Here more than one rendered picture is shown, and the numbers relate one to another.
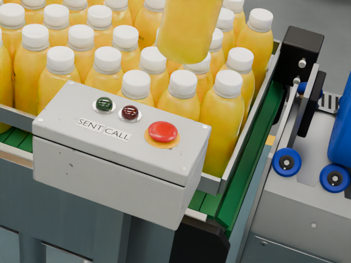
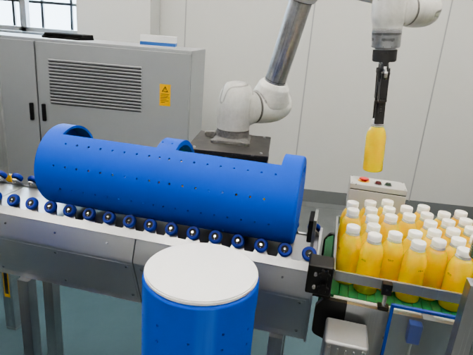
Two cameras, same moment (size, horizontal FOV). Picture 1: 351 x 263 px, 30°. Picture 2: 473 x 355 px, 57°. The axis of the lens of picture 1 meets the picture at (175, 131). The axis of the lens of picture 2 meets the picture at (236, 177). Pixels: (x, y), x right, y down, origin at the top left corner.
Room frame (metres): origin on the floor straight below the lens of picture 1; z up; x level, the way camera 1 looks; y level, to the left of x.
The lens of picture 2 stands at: (2.15, -0.47, 1.59)
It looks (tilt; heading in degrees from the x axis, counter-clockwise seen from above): 18 degrees down; 180
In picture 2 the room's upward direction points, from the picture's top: 5 degrees clockwise
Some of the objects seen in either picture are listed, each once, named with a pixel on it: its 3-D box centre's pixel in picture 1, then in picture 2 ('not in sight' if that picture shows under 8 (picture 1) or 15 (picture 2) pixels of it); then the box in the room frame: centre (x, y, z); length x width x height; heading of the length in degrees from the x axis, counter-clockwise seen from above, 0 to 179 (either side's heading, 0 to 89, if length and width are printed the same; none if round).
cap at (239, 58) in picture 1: (240, 58); (352, 211); (0.85, -0.08, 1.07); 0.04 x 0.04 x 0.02
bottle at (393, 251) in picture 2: not in sight; (389, 263); (1.01, 0.01, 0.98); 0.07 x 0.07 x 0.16
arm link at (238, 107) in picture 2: not in sight; (236, 105); (0.12, -0.48, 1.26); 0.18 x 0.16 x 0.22; 127
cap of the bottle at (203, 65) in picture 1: (197, 58); (371, 210); (0.83, -0.01, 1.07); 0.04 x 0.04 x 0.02
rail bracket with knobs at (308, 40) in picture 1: (296, 61); (319, 275); (1.06, -0.20, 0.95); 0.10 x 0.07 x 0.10; 167
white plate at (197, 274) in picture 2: not in sight; (201, 270); (1.21, -0.53, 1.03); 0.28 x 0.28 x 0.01
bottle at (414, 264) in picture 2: not in sight; (412, 272); (1.05, 0.06, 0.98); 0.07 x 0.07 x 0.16
